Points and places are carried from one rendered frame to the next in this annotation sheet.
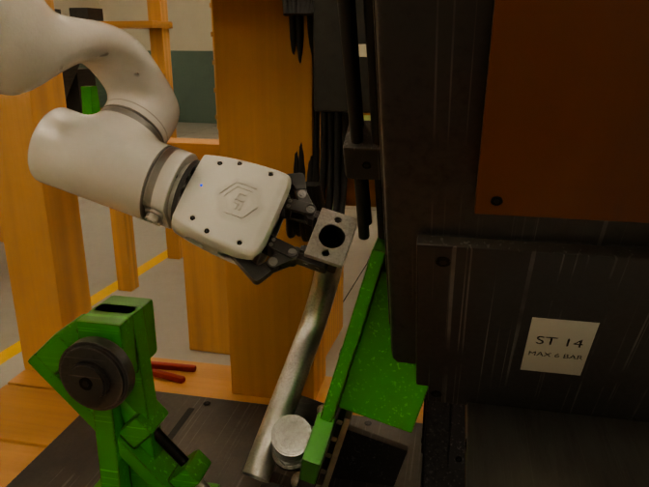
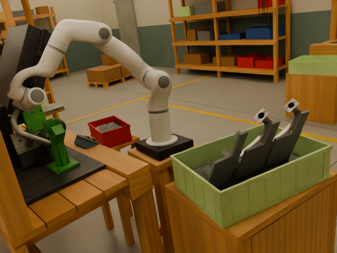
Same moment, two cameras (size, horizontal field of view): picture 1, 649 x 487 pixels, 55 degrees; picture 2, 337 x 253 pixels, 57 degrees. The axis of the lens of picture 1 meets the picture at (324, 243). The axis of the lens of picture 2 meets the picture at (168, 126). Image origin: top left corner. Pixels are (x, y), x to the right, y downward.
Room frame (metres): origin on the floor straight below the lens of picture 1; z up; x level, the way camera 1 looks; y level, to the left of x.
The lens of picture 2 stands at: (1.46, 1.63, 1.62)
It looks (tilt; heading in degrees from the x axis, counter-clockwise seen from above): 20 degrees down; 217
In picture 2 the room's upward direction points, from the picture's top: 8 degrees counter-clockwise
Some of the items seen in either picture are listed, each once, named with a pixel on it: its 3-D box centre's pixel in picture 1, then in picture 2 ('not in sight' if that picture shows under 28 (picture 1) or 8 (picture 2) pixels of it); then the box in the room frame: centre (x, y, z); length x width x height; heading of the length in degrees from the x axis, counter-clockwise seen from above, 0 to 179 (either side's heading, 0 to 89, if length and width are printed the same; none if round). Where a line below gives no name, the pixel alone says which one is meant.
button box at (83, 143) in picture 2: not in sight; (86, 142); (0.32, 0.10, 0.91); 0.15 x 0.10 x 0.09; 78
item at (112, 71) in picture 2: not in sight; (112, 68); (-4.47, -4.49, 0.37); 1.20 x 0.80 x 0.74; 173
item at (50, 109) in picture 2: (560, 429); (30, 115); (0.46, -0.20, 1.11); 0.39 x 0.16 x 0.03; 168
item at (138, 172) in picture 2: not in sight; (72, 149); (0.30, -0.09, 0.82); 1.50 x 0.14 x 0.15; 78
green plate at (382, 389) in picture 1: (388, 334); (30, 112); (0.53, -0.06, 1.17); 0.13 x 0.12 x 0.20; 78
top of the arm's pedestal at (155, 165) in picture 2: not in sight; (163, 151); (0.13, 0.55, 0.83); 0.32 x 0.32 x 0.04; 72
